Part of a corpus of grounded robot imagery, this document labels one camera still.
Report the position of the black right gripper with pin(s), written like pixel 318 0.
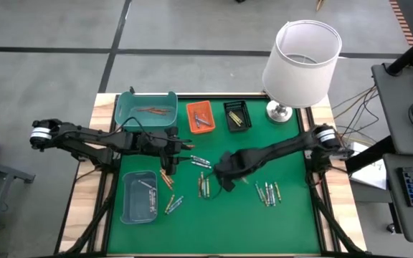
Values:
pixel 229 166

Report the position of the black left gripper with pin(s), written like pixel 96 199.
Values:
pixel 156 145

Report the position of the yellow-wrapped green crayon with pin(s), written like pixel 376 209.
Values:
pixel 233 119
pixel 264 197

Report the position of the yellow crayon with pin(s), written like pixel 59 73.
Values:
pixel 278 191
pixel 236 117
pixel 169 203

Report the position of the pale blue crayon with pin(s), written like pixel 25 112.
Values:
pixel 155 200
pixel 151 200
pixel 147 185

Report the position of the large teal plastic bin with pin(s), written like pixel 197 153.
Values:
pixel 127 123

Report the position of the small blue-grey plastic bin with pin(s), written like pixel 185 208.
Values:
pixel 135 208

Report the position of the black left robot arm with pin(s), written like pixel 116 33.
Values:
pixel 84 138

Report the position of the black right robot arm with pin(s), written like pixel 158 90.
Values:
pixel 282 145

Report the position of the crayons at far right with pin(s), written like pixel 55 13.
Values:
pixel 267 191
pixel 272 195

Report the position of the yellow-green crayon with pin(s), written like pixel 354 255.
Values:
pixel 208 188

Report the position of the black mesh basket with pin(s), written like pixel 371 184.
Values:
pixel 247 125

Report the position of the orange mesh basket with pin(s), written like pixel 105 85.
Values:
pixel 208 107

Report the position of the green table mat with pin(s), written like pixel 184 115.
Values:
pixel 228 233

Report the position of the white-shade silver table lamp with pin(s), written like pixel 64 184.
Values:
pixel 299 71

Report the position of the black desk leg beam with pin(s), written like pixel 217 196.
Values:
pixel 368 154

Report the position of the white paper sheet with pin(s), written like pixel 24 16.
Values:
pixel 369 177

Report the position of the desk caster wheel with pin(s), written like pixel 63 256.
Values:
pixel 391 228

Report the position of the grey side desk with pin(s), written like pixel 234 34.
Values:
pixel 400 107

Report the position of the wooden stick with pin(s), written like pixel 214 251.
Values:
pixel 320 4

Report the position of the black pole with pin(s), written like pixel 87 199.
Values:
pixel 411 53

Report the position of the orange black striped strip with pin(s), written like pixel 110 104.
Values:
pixel 402 21

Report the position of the black table frame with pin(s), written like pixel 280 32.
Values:
pixel 221 97

